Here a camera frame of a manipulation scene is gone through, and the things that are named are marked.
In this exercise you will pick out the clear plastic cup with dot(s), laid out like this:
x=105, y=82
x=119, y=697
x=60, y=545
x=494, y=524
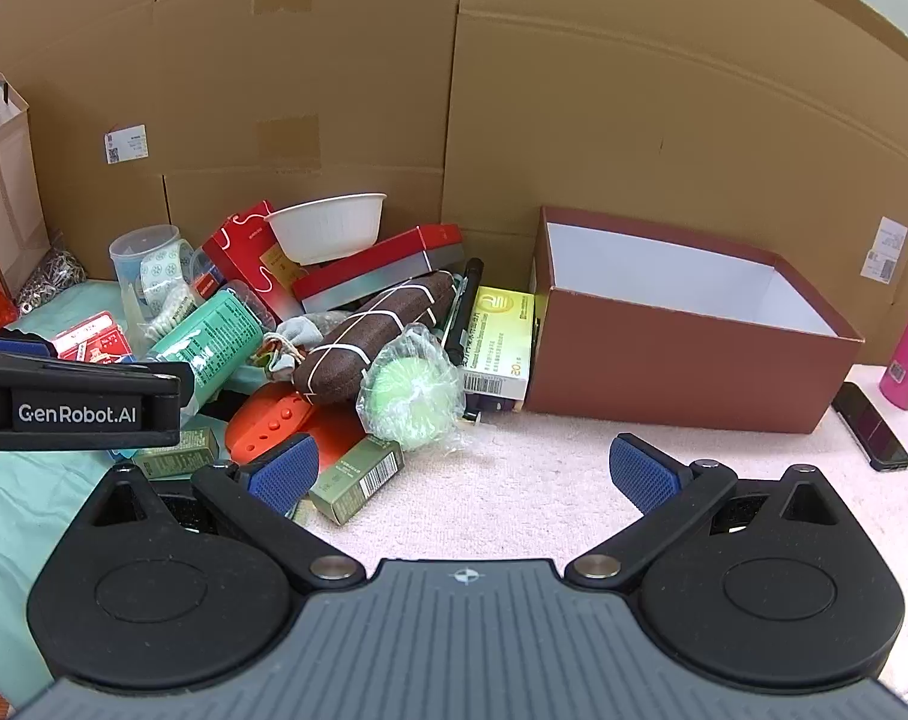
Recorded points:
x=150, y=262

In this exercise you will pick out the teal cloth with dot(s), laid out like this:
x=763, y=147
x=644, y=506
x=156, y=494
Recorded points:
x=18, y=495

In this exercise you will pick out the pile of metal rings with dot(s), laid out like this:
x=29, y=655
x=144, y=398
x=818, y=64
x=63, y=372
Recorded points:
x=48, y=281

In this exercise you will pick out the red-brown cardboard box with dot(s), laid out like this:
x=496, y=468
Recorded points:
x=686, y=360

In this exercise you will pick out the black phone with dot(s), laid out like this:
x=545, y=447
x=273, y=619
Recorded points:
x=870, y=427

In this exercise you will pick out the green cylindrical can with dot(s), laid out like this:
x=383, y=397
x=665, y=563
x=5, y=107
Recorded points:
x=214, y=337

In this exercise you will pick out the red card pack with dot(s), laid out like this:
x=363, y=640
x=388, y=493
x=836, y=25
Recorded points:
x=90, y=337

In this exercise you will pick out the yellow-green medicine box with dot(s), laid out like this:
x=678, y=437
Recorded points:
x=499, y=345

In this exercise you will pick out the pink bottle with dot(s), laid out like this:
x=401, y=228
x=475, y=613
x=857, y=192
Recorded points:
x=907, y=345

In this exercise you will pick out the red puzzle-print box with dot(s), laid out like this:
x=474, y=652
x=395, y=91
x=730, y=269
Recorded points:
x=244, y=255

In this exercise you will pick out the green ball in plastic bag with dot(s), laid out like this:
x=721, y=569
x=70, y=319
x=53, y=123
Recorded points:
x=412, y=390

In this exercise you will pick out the black pen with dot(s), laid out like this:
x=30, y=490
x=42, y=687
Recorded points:
x=465, y=307

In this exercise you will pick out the white label sticker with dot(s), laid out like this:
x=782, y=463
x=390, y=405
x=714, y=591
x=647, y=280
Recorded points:
x=885, y=249
x=126, y=144

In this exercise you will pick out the olive green small box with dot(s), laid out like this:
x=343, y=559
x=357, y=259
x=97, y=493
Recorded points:
x=360, y=476
x=180, y=454

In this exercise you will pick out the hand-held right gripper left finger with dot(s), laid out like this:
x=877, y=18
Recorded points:
x=285, y=466

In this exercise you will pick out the white plastic bowl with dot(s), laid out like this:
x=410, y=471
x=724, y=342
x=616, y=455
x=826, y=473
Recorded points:
x=326, y=229

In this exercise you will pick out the orange silicone holder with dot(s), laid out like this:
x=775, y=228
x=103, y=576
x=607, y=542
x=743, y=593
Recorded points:
x=274, y=412

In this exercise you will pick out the brown paper bag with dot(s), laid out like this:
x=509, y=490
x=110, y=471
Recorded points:
x=7, y=195

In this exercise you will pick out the pink towel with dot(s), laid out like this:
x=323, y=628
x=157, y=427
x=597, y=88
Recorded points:
x=499, y=480

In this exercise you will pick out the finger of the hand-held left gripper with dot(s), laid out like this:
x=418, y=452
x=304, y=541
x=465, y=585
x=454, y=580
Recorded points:
x=11, y=349

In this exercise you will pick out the grey cloth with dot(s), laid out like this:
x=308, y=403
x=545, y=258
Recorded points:
x=304, y=330

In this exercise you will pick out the brown cardboard panel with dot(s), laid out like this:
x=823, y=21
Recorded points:
x=686, y=105
x=274, y=52

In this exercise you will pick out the red and grey flat box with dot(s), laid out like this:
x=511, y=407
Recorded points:
x=379, y=270

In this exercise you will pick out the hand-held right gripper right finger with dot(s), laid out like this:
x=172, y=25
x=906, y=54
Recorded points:
x=641, y=469

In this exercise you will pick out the brown glasses case white lines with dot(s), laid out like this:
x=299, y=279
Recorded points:
x=379, y=330

